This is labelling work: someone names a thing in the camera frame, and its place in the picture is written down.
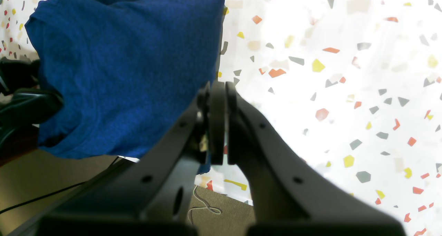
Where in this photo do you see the white terrazzo tablecloth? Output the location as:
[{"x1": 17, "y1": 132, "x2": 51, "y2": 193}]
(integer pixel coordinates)
[{"x1": 0, "y1": 0, "x2": 442, "y2": 236}]

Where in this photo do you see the dark blue t-shirt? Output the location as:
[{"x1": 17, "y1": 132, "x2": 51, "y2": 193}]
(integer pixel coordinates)
[{"x1": 25, "y1": 0, "x2": 225, "y2": 159}]

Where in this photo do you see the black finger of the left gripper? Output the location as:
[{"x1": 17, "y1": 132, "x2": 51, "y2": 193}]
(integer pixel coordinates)
[{"x1": 0, "y1": 57, "x2": 63, "y2": 150}]

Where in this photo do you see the white cable on floor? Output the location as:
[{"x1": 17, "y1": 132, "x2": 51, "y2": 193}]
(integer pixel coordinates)
[{"x1": 187, "y1": 185, "x2": 222, "y2": 224}]

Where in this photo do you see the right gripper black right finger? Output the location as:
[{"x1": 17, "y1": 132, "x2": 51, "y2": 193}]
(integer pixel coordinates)
[{"x1": 225, "y1": 82, "x2": 405, "y2": 236}]

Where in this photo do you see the black cable on floor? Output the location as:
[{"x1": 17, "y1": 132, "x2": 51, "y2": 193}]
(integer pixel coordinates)
[{"x1": 0, "y1": 155, "x2": 121, "y2": 216}]

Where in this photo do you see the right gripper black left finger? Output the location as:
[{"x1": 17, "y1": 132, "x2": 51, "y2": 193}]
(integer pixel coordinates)
[{"x1": 35, "y1": 81, "x2": 227, "y2": 236}]

